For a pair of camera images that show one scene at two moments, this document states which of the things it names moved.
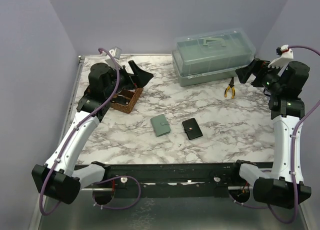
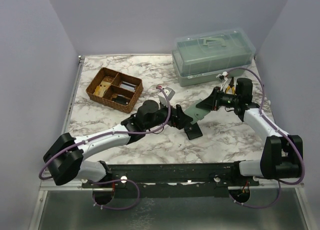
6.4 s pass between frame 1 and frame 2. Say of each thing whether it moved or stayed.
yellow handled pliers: stayed
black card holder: stayed
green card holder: moved
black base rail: stayed
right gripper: moved
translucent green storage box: stayed
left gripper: moved
